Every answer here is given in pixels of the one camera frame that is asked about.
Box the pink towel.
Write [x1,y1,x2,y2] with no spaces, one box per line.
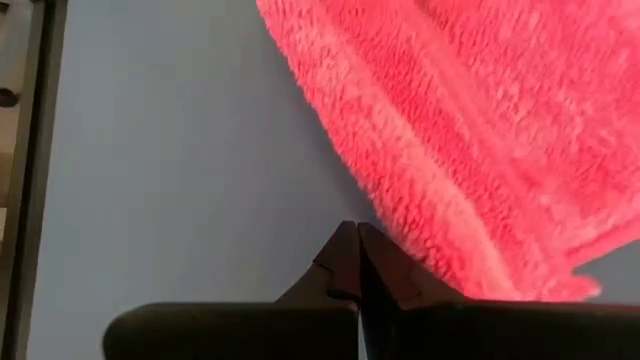
[255,0,640,304]

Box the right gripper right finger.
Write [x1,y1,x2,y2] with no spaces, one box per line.
[357,222,640,360]

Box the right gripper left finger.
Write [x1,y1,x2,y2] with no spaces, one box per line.
[102,221,361,360]

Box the black table frame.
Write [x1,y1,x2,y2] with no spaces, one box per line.
[0,0,70,360]

